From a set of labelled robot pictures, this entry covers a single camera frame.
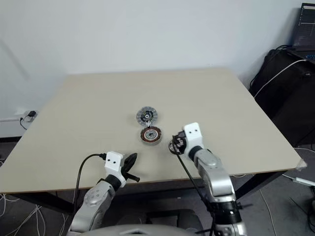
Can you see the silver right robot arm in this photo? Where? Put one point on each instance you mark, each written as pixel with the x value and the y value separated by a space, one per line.
pixel 216 177

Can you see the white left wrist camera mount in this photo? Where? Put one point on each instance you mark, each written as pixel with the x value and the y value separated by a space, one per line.
pixel 113 162

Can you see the white floor power strip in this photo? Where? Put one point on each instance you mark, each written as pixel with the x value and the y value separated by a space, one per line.
pixel 305 181

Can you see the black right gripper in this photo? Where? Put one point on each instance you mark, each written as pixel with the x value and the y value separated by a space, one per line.
pixel 181 142

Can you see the open black laptop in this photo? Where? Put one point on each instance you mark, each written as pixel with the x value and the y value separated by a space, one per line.
pixel 305 27

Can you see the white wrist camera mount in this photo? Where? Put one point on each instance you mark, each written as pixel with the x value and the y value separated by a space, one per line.
pixel 193 134
pixel 113 162

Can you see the black fabric bag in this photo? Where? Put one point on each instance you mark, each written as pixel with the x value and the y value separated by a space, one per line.
pixel 288 98

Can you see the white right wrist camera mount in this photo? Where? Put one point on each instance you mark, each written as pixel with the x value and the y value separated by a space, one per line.
pixel 193 134

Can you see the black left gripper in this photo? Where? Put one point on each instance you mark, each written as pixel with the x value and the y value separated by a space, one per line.
pixel 126 167

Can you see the round silver spoked motor disc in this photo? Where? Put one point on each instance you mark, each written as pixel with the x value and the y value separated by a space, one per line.
pixel 147 116

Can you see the motor housing with copper windings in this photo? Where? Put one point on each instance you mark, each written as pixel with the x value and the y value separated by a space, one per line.
pixel 150 134

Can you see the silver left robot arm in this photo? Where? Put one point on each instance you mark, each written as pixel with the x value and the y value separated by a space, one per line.
pixel 92 196

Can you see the black table frame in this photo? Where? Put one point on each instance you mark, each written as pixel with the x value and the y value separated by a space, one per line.
pixel 258 183

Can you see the black power adapter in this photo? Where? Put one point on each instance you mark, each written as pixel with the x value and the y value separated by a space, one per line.
pixel 32 114

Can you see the clear tape on table corner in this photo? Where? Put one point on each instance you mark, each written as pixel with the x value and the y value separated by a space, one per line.
pixel 301 165

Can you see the grey robot torso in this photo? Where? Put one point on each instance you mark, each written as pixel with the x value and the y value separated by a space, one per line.
pixel 137 230

